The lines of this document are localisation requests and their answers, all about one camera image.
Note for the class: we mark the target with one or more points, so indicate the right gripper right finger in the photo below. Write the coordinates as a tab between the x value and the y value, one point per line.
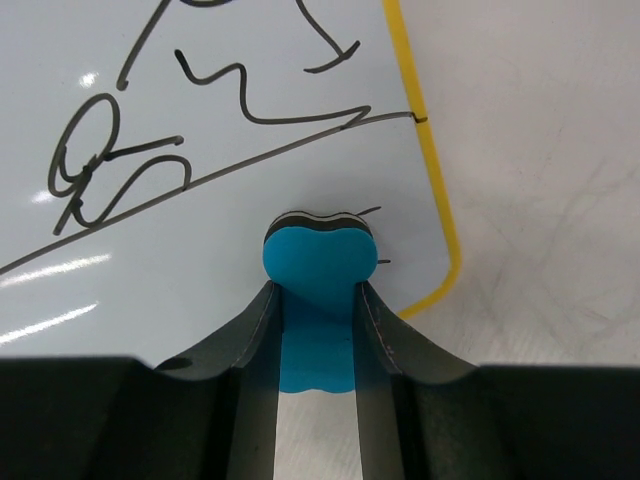
424	413

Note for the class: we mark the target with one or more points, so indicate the blue whiteboard eraser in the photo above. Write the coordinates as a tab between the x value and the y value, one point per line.
318	261

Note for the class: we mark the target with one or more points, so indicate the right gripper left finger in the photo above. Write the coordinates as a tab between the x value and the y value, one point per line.
208	412

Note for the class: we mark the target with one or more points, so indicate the yellow framed whiteboard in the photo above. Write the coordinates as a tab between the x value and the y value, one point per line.
147	146

